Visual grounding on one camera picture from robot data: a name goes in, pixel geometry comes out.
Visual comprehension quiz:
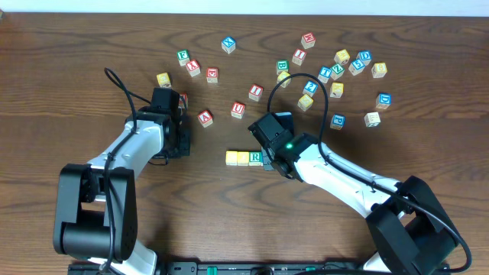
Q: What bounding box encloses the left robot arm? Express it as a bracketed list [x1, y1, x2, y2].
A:
[53, 88, 190, 274]

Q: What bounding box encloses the red I block centre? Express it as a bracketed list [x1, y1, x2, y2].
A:
[248, 84, 264, 102]

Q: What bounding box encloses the red I block upper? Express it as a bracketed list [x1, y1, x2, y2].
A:
[292, 49, 307, 66]

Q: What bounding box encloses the blue 5 block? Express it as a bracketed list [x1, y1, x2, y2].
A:
[348, 60, 365, 76]

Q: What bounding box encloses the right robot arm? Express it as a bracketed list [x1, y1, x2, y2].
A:
[248, 112, 461, 274]

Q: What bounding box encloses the yellow block hammer side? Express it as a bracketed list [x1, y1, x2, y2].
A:
[329, 82, 344, 98]

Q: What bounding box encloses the yellow block upper right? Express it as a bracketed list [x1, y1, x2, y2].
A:
[334, 49, 350, 66]

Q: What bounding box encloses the red u block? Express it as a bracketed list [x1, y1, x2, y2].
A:
[231, 102, 245, 119]
[179, 93, 188, 108]

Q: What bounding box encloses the red U block left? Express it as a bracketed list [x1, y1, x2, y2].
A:
[179, 93, 188, 108]

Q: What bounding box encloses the red X block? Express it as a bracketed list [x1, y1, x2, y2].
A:
[185, 60, 201, 77]

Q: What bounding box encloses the green F block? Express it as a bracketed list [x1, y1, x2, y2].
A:
[176, 49, 190, 66]

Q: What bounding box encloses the blue X block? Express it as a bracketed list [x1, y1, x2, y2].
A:
[222, 37, 236, 54]

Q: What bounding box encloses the yellow 8 block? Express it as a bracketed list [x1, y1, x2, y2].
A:
[371, 63, 388, 79]

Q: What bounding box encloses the red block top right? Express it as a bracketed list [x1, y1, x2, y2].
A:
[301, 32, 316, 49]

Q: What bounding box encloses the green B block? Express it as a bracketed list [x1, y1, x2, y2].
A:
[276, 60, 290, 75]

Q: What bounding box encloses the blue P block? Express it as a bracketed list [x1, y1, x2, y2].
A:
[330, 114, 345, 130]

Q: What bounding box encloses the blue T block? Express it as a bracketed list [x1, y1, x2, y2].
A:
[318, 66, 332, 83]

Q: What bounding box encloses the blue 2 block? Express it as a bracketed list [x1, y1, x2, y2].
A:
[303, 80, 318, 98]

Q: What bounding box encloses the blue D block right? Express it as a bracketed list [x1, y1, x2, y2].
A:
[375, 93, 392, 109]

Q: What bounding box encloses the red E block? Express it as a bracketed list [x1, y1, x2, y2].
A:
[206, 67, 219, 83]

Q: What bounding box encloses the blue d block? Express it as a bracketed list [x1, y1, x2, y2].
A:
[356, 50, 372, 66]
[375, 93, 392, 109]

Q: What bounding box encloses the red U block centre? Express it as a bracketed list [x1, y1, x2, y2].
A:
[231, 102, 245, 119]

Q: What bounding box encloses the yellow block far left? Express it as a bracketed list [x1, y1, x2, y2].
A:
[156, 73, 172, 88]

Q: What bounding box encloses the red A block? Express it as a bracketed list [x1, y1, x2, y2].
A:
[198, 110, 213, 128]

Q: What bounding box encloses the yellow C block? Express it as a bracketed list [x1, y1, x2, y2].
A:
[225, 150, 238, 166]

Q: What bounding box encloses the yellow S block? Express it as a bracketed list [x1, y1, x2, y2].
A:
[297, 94, 314, 112]

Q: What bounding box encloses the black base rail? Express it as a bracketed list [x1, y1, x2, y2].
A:
[67, 260, 451, 275]

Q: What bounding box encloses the yellow block centre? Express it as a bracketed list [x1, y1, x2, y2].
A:
[277, 71, 291, 88]

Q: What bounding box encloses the blue D block upper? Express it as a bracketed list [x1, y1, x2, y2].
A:
[356, 50, 372, 66]

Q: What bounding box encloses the red i block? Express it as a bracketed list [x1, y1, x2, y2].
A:
[292, 49, 307, 66]
[248, 84, 264, 102]

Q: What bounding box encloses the plain wood L block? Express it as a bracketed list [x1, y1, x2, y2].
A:
[364, 112, 381, 128]

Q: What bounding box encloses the yellow O block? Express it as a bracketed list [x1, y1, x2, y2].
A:
[237, 151, 250, 166]

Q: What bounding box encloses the green R block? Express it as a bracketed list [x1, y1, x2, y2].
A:
[248, 151, 263, 166]

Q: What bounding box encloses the green Z block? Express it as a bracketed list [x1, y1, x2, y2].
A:
[331, 63, 345, 80]

